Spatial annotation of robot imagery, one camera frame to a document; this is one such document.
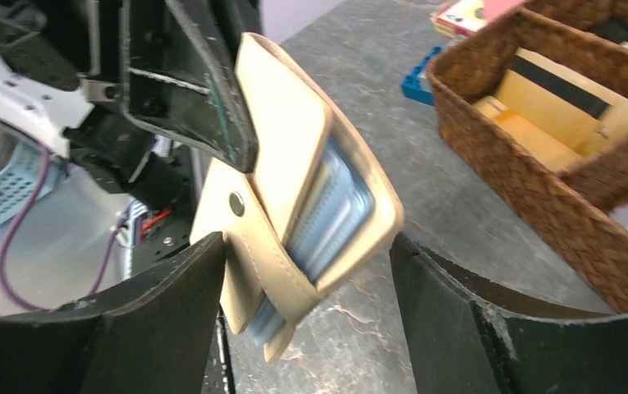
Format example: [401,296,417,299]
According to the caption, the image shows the playing card box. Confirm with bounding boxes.
[430,0,527,39]

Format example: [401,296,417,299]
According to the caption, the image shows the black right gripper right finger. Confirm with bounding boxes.
[390,233,628,393]

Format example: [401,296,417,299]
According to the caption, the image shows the blue toy brick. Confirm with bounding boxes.
[401,46,442,107]

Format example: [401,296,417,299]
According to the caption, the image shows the brown woven divided basket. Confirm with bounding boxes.
[427,9,628,313]

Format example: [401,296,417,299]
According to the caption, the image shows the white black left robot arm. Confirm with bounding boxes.
[0,1,262,210]

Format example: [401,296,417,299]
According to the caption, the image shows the yellow cards in basket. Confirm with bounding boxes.
[473,48,628,172]

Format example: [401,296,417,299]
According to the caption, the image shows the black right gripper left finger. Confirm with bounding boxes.
[0,232,226,393]

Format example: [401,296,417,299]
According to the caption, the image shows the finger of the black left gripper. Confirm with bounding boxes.
[121,0,259,173]

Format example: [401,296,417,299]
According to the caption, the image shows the light blue plastic crate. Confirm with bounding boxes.
[0,143,43,225]

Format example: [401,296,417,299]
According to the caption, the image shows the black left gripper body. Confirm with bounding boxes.
[0,1,186,210]

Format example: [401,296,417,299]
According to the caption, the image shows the beige leather card holder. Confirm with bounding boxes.
[190,33,405,362]

